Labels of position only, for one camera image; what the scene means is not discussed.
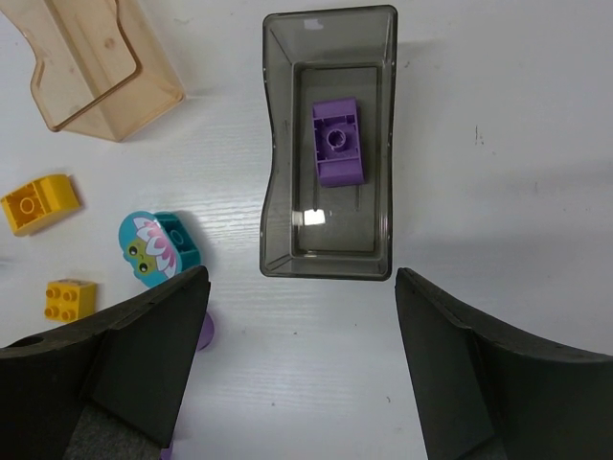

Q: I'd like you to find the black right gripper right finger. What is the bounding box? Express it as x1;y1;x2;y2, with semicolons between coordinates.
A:
396;268;612;459

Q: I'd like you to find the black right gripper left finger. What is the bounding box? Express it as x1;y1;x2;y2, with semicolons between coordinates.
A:
1;265;211;459

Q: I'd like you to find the yellow square lego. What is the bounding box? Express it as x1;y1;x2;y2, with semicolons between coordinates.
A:
44;279;98;323

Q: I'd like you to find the purple lotus lego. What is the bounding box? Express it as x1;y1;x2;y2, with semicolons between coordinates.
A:
196;312;215;352

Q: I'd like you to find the teal flower face lego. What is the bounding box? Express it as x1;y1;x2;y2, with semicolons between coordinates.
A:
118;211;201;288

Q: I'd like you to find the yellow curved lego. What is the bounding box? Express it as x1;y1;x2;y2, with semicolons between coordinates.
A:
1;174;81;237

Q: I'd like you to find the purple curved lego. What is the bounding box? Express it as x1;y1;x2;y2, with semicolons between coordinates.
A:
311;98;365;188

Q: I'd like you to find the dark grey plastic container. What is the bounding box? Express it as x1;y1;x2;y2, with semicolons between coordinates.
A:
260;5;397;281

